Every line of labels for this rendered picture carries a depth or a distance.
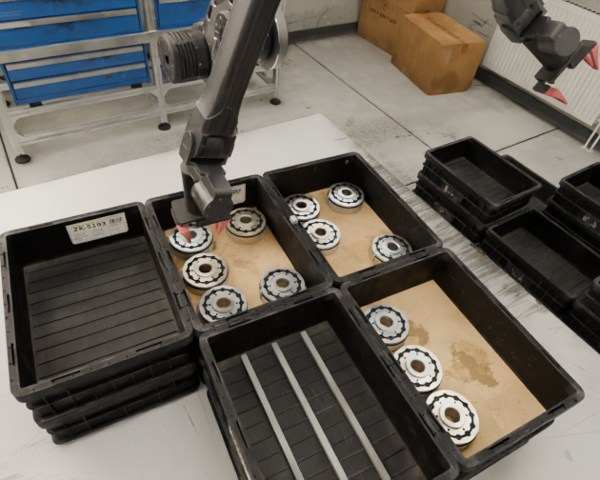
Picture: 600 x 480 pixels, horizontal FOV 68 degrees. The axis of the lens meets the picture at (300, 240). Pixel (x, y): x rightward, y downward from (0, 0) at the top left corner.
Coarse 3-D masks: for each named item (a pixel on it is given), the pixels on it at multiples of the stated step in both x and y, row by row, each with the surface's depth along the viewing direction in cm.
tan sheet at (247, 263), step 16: (224, 240) 112; (272, 240) 114; (224, 256) 108; (240, 256) 109; (256, 256) 109; (272, 256) 110; (240, 272) 105; (256, 272) 106; (240, 288) 102; (256, 288) 103; (192, 304) 98; (256, 304) 100
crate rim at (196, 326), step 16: (256, 176) 115; (176, 192) 108; (272, 192) 111; (288, 224) 104; (160, 240) 97; (304, 240) 101; (176, 272) 91; (320, 272) 95; (320, 288) 92; (272, 304) 88; (192, 320) 84; (224, 320) 84
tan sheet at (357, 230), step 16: (320, 192) 129; (320, 208) 124; (368, 208) 126; (336, 224) 120; (352, 224) 121; (368, 224) 121; (384, 224) 122; (352, 240) 116; (368, 240) 117; (336, 256) 112; (352, 256) 112; (368, 256) 113; (336, 272) 108
